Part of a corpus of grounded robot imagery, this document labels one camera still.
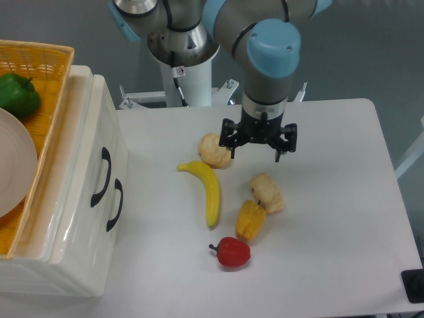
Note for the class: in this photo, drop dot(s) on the green bell pepper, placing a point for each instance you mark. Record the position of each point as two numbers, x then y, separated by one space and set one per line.
18 95

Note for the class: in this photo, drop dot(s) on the rectangular bread loaf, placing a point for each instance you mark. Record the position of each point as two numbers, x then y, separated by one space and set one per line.
265 190

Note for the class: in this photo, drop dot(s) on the black device at table edge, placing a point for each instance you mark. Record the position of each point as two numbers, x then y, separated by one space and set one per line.
413 284

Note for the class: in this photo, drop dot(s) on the orange woven basket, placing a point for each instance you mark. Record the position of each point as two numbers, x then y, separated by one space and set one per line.
49 66

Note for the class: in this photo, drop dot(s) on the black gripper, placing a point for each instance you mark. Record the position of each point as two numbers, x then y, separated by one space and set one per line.
260 131

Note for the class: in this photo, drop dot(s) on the red bell pepper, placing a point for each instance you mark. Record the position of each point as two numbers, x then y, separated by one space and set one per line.
231 252

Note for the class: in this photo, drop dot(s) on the beige round plate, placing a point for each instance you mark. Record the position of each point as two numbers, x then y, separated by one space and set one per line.
18 162

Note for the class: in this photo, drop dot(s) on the white plastic drawer cabinet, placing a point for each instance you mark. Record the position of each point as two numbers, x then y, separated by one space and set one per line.
29 270

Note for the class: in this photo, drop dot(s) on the round bread bun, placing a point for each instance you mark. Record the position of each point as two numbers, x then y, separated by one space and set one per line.
211 153

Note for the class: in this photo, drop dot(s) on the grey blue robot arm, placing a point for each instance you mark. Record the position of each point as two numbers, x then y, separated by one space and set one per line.
261 37

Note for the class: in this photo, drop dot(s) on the yellow bell pepper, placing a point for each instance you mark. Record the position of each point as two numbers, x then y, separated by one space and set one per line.
250 220

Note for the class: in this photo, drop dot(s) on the yellow banana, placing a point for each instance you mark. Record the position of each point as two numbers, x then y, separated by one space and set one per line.
212 189

